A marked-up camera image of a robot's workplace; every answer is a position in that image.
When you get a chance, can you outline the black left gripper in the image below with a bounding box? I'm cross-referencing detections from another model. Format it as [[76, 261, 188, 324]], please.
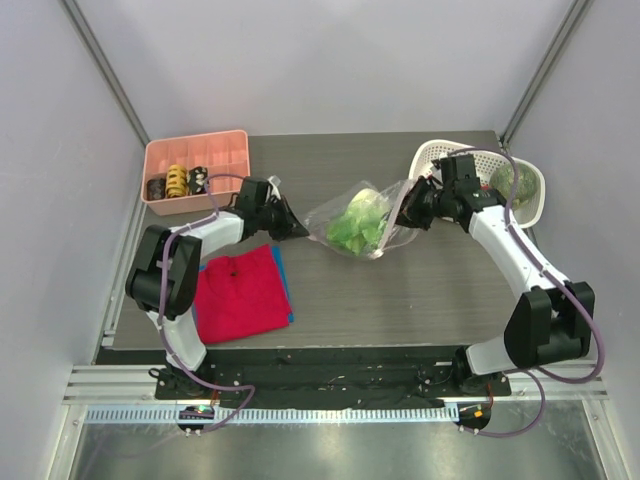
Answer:
[[254, 195, 306, 242]]

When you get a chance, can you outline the clear zip top bag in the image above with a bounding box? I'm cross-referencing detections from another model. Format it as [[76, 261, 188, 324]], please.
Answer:
[[302, 179, 418, 260]]

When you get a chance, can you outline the green fake lettuce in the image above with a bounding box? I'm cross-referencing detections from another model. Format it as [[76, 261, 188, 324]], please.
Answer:
[[326, 188, 392, 257]]

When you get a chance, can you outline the green netted fake melon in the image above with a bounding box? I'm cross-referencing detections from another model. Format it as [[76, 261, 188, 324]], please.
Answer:
[[489, 163, 539, 210]]

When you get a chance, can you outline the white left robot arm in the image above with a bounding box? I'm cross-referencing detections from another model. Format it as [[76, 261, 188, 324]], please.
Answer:
[[125, 176, 309, 399]]

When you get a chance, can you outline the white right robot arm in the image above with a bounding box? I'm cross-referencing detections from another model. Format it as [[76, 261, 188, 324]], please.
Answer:
[[396, 147, 601, 395]]

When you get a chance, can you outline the blue folded cloth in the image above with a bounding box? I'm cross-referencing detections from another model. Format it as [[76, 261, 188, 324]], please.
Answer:
[[191, 245, 295, 325]]

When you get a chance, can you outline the red folded cloth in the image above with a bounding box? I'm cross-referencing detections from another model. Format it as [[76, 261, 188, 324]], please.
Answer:
[[194, 245, 292, 345]]

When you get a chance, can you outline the pink compartment tray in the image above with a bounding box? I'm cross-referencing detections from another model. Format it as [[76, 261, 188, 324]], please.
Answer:
[[140, 130, 250, 216]]

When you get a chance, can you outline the black white patterned item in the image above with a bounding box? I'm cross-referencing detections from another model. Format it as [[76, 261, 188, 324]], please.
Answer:
[[187, 166, 208, 196]]

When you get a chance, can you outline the yellow spiral item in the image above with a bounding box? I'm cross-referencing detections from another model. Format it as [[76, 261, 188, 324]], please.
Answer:
[[165, 164, 189, 198]]

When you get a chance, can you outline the white perforated plastic basket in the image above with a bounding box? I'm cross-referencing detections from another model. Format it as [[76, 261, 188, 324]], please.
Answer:
[[408, 139, 546, 229]]

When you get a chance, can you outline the dark brown round item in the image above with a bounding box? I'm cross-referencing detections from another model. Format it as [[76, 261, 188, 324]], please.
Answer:
[[146, 178, 166, 201]]

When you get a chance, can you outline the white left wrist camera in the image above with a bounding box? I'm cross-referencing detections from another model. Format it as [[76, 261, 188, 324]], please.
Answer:
[[267, 175, 281, 201]]

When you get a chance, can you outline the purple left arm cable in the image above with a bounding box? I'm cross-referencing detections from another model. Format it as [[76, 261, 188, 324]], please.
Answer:
[[157, 173, 257, 434]]

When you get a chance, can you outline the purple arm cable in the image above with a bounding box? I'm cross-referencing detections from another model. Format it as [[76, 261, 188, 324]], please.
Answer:
[[429, 144, 607, 437], [157, 173, 257, 434]]

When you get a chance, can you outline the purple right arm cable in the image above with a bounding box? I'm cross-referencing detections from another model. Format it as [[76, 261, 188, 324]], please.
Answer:
[[429, 144, 607, 437]]

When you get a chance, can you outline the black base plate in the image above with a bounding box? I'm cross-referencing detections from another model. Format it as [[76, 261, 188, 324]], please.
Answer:
[[149, 346, 511, 410]]

